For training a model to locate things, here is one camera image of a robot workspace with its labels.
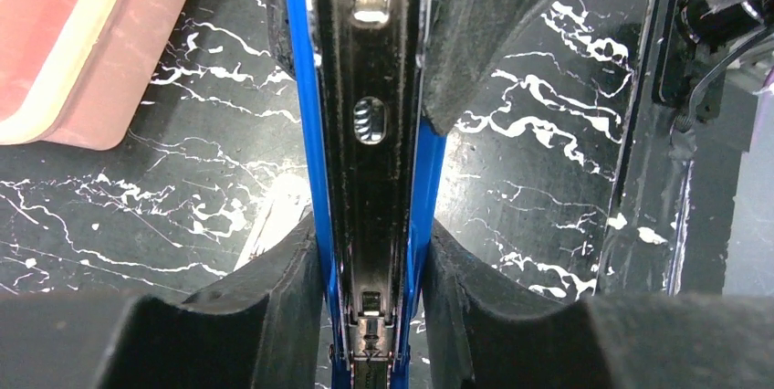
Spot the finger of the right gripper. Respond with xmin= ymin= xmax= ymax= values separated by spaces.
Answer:
xmin=423 ymin=0 xmax=556 ymax=135
xmin=266 ymin=0 xmax=296 ymax=79

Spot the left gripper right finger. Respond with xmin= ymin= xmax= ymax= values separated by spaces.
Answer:
xmin=423 ymin=224 xmax=773 ymax=388

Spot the blue stapler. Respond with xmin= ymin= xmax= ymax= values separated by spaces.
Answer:
xmin=287 ymin=0 xmax=445 ymax=388

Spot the beige stapler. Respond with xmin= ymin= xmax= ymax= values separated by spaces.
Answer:
xmin=234 ymin=173 xmax=311 ymax=270

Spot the orange plastic toolbox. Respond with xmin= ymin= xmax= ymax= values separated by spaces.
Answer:
xmin=1 ymin=0 xmax=186 ymax=151

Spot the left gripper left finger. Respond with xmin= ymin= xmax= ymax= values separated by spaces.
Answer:
xmin=1 ymin=216 xmax=323 ymax=388

